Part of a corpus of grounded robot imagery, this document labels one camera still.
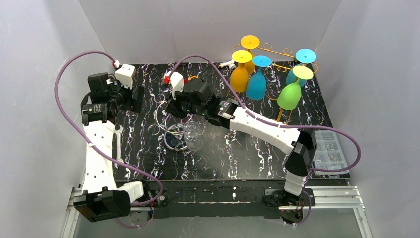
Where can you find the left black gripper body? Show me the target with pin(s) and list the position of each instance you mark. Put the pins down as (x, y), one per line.
(136, 99)

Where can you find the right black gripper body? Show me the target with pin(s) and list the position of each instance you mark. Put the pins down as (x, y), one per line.
(175, 107)

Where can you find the silver round glass rack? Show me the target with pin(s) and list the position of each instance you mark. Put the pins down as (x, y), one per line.
(176, 130)

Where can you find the clear glass tumbler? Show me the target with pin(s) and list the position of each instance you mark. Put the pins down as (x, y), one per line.
(193, 136)

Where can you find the orange wine glass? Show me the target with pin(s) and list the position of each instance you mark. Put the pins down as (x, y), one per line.
(240, 77)
(249, 42)

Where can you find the teal wine glass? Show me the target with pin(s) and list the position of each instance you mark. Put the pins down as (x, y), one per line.
(257, 84)

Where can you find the green plastic wine glass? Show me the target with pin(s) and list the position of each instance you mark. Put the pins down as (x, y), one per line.
(291, 94)

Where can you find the gold wire glass rack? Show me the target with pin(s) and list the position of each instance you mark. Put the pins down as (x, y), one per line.
(282, 69)

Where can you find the blue wine glass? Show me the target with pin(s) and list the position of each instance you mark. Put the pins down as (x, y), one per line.
(303, 56)

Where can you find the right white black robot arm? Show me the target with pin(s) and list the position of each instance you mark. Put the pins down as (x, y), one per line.
(196, 97)

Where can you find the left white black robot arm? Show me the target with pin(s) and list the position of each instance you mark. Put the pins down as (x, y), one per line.
(101, 199)

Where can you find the silver wrench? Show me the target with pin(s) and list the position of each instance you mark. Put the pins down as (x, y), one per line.
(118, 134)

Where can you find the white small fitting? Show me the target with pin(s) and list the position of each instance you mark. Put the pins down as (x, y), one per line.
(230, 65)

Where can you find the clear plastic parts box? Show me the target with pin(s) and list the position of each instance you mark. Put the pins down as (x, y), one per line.
(329, 155)

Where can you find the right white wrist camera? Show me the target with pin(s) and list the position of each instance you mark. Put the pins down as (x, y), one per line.
(175, 82)

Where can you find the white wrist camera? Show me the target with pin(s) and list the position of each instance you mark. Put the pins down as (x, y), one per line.
(125, 75)
(175, 82)

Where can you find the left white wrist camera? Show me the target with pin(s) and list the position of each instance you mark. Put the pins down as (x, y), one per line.
(125, 75)

